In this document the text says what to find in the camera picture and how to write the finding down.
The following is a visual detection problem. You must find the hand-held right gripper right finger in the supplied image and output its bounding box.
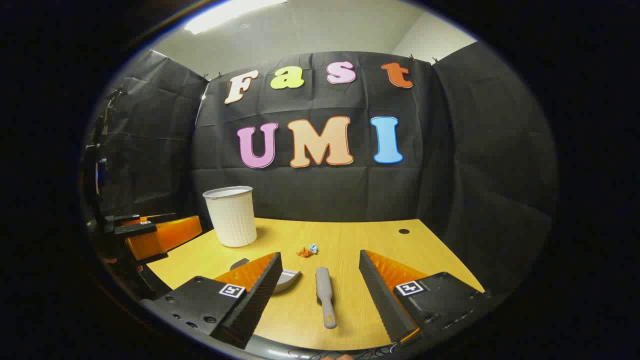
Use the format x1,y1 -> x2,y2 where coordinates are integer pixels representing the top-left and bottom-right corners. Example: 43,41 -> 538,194
358,249 -> 493,346

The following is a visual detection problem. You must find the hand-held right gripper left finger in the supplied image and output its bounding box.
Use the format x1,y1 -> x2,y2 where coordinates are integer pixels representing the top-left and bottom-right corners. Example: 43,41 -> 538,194
141,251 -> 284,350

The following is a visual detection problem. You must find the grey plastic dustpan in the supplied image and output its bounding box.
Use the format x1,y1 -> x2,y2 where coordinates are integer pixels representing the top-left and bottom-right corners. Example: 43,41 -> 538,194
229,257 -> 302,294

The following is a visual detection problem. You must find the small grey broom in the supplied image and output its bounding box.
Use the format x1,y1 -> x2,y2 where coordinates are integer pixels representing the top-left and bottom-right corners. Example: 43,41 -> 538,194
315,266 -> 338,330

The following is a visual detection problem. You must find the white ribbed garbage bin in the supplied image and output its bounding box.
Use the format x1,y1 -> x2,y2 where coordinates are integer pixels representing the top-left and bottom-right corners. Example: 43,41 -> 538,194
202,186 -> 258,248

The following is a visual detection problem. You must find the wooden desktop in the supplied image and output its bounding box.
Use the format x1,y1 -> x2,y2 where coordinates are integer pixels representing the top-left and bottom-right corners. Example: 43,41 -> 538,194
146,217 -> 486,351

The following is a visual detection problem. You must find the black backdrop cloth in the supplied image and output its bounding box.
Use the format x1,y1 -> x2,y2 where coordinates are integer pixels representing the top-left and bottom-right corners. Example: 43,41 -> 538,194
82,47 -> 558,301

